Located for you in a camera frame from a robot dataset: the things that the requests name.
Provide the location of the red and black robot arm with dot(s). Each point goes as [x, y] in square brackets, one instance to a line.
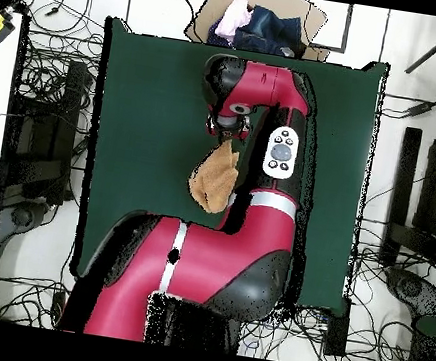
[210, 256]

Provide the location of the dark green table cloth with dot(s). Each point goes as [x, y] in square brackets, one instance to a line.
[150, 118]

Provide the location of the cardboard box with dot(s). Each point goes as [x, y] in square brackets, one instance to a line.
[210, 13]

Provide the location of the pale pink garment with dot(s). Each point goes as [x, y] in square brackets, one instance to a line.
[234, 17]

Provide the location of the black metal frame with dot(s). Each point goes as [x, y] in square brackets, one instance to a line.
[71, 106]
[404, 176]

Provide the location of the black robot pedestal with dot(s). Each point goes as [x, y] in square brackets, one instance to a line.
[188, 325]

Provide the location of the blue jeans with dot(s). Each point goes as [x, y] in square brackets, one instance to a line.
[272, 31]

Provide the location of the black power strip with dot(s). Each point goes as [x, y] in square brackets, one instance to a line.
[57, 306]

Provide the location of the tan terry towel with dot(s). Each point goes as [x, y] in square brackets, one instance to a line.
[214, 180]

